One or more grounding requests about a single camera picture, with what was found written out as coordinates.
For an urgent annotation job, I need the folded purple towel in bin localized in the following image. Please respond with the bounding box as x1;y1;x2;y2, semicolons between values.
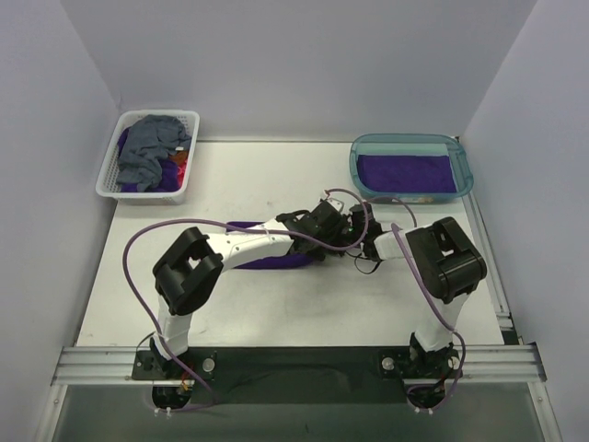
356;155;456;194

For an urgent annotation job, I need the teal plastic bin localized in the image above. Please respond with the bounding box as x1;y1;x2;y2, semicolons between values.
349;134;474;204

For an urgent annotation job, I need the purple towel in basket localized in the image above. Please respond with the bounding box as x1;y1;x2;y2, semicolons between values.
117;128;180;192

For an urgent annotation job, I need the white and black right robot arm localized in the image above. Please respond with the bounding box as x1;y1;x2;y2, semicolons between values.
350;204;487;361

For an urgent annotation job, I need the white plastic laundry basket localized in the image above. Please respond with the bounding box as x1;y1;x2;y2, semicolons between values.
96;109;201;205

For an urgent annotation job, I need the grey towel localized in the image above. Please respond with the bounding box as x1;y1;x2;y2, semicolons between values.
116;114;192;193

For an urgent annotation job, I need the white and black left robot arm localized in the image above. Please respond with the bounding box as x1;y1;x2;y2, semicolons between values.
153;199;357;361

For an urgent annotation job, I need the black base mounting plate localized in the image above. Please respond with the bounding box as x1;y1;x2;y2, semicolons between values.
131;343;461;409

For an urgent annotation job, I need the pink red cloth in basket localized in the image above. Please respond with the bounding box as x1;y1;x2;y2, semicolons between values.
168;150;189;187

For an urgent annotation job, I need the purple towel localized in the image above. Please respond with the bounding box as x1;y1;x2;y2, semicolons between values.
117;128;180;192
225;221;314;271
356;155;456;194

